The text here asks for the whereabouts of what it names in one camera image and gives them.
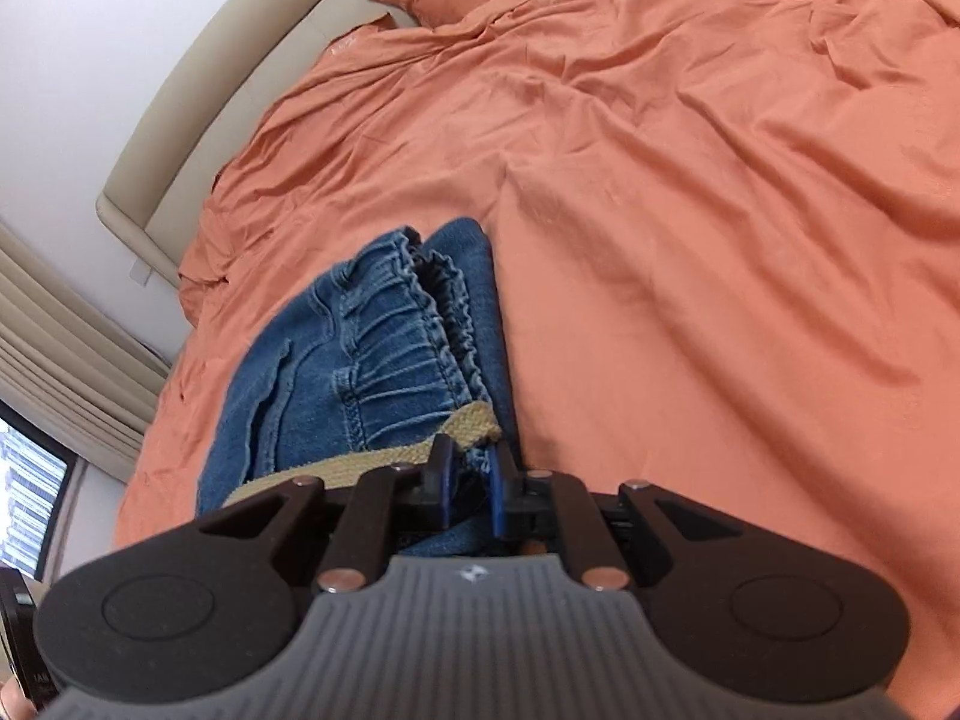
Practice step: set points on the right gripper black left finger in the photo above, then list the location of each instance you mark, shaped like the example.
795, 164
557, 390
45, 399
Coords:
194, 610

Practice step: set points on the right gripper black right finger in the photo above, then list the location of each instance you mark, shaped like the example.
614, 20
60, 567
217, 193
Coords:
755, 612

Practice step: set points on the blue denim jeans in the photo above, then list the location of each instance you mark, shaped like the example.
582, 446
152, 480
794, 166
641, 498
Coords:
376, 353

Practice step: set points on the left hand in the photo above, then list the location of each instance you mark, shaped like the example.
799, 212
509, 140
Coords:
14, 705

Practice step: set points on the beige pleated curtain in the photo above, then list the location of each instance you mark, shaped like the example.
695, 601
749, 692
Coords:
70, 370

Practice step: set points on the orange duvet cover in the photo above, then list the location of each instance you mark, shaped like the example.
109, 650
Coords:
726, 244

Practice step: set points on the beige upholstered headboard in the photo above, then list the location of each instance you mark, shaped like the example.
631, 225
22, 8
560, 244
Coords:
207, 108

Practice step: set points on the window with dark frame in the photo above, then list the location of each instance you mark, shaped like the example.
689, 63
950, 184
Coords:
36, 470

